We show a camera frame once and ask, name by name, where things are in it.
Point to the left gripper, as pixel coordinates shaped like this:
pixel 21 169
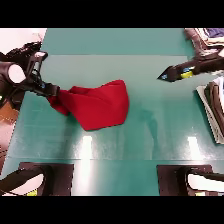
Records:
pixel 47 89

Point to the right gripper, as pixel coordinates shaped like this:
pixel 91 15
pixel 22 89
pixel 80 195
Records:
pixel 184 71

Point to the red T-shirt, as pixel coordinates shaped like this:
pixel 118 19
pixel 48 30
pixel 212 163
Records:
pixel 97 106

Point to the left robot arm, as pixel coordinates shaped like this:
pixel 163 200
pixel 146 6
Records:
pixel 15 73

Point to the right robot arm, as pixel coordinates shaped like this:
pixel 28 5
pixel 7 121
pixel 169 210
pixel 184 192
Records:
pixel 210 64

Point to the brown garment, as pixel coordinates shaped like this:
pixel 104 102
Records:
pixel 216 100
pixel 197 41

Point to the white garment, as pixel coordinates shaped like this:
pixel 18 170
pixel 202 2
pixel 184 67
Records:
pixel 209 113
pixel 209 39

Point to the blue garment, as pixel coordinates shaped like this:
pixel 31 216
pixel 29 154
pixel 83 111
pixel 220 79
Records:
pixel 216 32

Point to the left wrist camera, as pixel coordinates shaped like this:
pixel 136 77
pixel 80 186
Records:
pixel 35 54

